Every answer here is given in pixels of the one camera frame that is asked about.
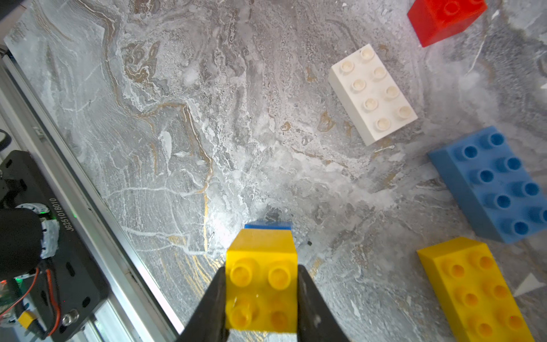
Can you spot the white long lego brick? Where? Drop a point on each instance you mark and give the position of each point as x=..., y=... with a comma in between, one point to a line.
x=369, y=94

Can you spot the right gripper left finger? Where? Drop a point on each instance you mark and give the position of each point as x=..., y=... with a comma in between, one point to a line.
x=208, y=322

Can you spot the blue square lego brick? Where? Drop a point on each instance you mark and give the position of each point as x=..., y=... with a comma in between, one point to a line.
x=268, y=225

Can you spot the red square lego brick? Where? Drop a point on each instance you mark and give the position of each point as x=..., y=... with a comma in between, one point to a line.
x=436, y=20

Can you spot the yellow square lego brick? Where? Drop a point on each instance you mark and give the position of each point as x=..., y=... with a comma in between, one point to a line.
x=261, y=281

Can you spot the aluminium mounting rail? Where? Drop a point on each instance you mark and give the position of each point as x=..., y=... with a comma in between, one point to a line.
x=134, y=309

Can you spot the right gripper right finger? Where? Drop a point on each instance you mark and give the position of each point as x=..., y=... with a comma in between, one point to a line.
x=315, y=321

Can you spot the yellow long lego brick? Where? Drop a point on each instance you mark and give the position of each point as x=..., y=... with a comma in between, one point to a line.
x=472, y=292

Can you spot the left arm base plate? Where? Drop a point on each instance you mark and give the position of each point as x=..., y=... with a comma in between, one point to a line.
x=50, y=283

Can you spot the light blue long lego brick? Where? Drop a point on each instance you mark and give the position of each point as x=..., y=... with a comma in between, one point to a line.
x=491, y=186

